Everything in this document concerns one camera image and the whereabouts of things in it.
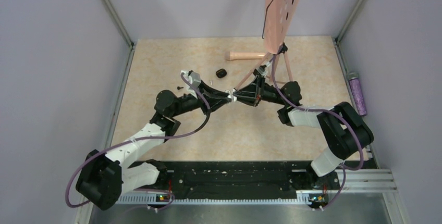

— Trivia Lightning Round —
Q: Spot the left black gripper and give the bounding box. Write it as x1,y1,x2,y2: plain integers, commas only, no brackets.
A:
170,80,231,117

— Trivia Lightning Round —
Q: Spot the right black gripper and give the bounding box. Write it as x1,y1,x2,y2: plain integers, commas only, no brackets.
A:
233,75,288,107

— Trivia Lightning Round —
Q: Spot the white earbud charging case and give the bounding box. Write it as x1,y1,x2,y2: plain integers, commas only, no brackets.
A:
225,89,237,103

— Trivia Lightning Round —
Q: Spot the pink music stand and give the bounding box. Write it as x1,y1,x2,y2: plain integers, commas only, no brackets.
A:
224,0,311,94

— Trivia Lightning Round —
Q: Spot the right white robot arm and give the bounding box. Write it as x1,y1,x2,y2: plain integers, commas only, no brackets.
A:
232,70,374,189

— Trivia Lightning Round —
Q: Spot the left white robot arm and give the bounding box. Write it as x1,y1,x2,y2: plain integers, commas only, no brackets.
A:
65,79,237,210

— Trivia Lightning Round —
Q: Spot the black earbud charging case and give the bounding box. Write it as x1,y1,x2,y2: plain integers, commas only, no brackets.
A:
215,69,227,79

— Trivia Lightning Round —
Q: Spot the purple glitter bottle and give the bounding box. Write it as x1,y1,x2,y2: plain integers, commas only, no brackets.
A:
347,72,367,116

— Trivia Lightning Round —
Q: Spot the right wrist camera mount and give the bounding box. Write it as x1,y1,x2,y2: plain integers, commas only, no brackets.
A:
257,62,271,77

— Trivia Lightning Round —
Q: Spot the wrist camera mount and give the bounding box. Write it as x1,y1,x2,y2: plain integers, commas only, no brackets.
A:
180,70,202,88
257,62,271,77

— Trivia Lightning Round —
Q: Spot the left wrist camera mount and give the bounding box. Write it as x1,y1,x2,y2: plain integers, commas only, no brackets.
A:
180,70,202,88

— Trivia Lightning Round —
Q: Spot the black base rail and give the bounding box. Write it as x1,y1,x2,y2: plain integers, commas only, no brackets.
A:
135,161,340,204

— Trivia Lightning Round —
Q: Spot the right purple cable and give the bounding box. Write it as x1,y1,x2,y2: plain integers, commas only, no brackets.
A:
270,54,365,211

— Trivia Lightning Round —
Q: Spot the purple cable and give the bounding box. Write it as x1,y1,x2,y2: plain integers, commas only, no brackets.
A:
65,73,212,209
270,54,365,211

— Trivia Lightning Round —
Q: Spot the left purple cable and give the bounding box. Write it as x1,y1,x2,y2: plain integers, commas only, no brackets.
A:
65,73,212,209

